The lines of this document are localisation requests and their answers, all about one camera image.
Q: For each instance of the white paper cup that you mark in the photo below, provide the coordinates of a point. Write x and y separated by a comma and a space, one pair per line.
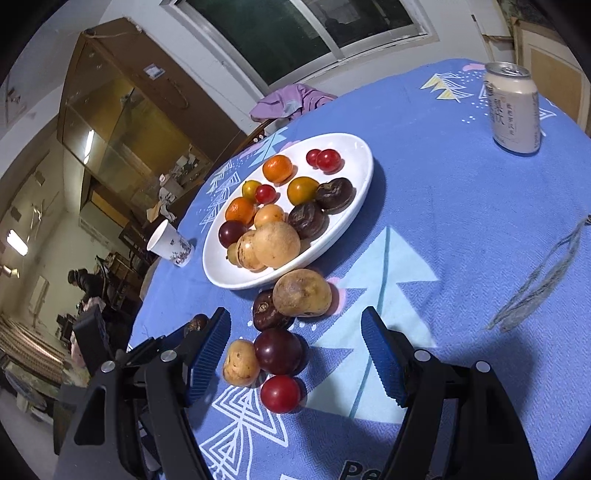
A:
171, 244

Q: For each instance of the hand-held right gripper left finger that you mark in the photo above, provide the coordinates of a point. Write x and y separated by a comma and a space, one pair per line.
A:
207, 360

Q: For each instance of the red plum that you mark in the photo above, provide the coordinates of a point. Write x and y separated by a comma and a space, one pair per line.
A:
280, 393

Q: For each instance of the window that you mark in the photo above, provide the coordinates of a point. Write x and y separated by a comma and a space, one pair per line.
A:
277, 32

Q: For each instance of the wooden glass-door cabinet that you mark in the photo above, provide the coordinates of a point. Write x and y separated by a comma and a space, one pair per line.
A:
138, 115

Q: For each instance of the white plate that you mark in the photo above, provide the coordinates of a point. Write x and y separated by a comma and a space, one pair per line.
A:
353, 147

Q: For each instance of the tan round fruit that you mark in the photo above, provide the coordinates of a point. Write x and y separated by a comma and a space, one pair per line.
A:
276, 244
302, 293
247, 254
241, 362

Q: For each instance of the dark purple plum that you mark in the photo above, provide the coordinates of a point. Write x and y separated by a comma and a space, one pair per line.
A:
278, 350
232, 233

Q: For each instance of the orange tangerine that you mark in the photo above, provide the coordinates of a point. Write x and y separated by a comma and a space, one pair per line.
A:
278, 168
240, 210

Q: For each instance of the yellow-orange round fruit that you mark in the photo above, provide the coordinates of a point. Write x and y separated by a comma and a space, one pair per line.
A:
302, 190

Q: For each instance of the yellow-green cherry tomato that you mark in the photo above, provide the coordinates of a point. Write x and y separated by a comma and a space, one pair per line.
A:
250, 189

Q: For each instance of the cream framed panel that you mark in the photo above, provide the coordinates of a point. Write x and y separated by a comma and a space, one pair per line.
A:
554, 69

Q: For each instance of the small dark brown fruit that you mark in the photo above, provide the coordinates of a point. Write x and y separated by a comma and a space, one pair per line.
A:
196, 324

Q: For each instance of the clear plastic bag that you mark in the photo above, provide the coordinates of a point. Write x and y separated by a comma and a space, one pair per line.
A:
531, 295

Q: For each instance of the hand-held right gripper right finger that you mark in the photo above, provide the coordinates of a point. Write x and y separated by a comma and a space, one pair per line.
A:
381, 360

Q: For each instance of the small tan fruit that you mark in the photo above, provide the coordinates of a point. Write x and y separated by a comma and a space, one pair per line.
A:
232, 254

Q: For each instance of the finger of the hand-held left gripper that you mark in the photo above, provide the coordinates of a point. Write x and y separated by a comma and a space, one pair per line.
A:
143, 350

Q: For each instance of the purple jacket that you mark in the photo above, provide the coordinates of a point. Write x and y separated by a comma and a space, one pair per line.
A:
286, 101

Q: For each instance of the small orange fruit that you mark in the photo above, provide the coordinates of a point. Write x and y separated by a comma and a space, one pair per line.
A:
269, 215

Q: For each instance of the white beverage can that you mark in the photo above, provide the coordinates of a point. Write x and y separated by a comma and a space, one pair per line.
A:
510, 115

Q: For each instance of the wooden chair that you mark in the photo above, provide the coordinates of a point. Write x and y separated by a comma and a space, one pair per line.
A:
258, 134

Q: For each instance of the red cherry tomato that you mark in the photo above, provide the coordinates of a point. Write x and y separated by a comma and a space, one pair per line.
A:
265, 194
313, 157
330, 160

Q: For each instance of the dark brown passion fruit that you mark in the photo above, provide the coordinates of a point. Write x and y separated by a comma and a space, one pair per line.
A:
267, 311
307, 219
334, 194

